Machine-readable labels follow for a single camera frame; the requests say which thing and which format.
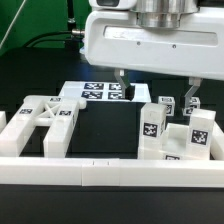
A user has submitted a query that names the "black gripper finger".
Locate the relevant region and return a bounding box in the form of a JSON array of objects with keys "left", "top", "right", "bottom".
[
  {"left": 181, "top": 77, "right": 202, "bottom": 108},
  {"left": 114, "top": 69, "right": 134, "bottom": 100}
]

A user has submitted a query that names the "white chair seat plate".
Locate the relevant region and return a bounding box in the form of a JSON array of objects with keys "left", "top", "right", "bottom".
[{"left": 143, "top": 123, "right": 199, "bottom": 160}]

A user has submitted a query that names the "white chair backrest frame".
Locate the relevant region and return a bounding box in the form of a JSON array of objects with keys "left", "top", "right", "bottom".
[{"left": 0, "top": 95, "right": 87, "bottom": 158}]

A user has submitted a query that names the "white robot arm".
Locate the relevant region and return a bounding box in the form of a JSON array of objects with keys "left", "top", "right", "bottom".
[{"left": 84, "top": 0, "right": 224, "bottom": 100}]

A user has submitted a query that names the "white marker base plate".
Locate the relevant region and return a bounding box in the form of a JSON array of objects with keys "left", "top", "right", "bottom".
[{"left": 59, "top": 81, "right": 151, "bottom": 103}]

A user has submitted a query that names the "white fence right wall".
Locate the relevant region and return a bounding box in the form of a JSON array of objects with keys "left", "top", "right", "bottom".
[{"left": 210, "top": 123, "right": 224, "bottom": 161}]

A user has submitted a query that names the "white fence wall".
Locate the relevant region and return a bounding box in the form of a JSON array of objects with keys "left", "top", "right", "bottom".
[
  {"left": 0, "top": 157, "right": 224, "bottom": 188},
  {"left": 0, "top": 111, "right": 7, "bottom": 133},
  {"left": 210, "top": 123, "right": 224, "bottom": 161}
]

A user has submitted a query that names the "black cable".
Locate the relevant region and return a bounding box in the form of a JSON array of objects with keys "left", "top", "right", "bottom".
[{"left": 24, "top": 29, "right": 87, "bottom": 48}]

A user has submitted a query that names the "white fence left wall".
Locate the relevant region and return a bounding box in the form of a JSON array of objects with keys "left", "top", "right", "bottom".
[{"left": 0, "top": 111, "right": 7, "bottom": 133}]

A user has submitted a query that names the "white fence front wall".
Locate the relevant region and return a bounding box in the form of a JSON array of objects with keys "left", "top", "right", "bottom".
[{"left": 0, "top": 157, "right": 224, "bottom": 188}]

